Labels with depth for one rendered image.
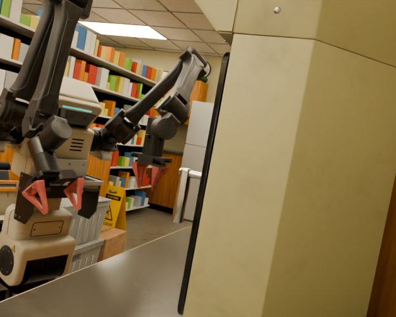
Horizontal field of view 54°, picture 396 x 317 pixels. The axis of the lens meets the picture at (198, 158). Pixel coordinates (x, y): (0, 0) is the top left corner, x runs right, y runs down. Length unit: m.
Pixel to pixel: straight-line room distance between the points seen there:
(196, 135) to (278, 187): 5.29
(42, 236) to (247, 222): 1.08
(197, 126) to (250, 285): 5.30
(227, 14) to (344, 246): 0.37
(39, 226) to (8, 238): 0.11
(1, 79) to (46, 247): 2.22
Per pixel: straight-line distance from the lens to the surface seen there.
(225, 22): 0.58
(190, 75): 1.27
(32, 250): 1.46
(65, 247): 1.53
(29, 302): 0.74
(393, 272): 0.92
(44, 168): 1.02
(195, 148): 5.79
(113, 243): 3.54
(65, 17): 1.16
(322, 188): 0.56
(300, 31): 0.55
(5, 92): 1.25
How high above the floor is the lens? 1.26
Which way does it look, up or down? 3 degrees down
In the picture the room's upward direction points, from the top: 10 degrees clockwise
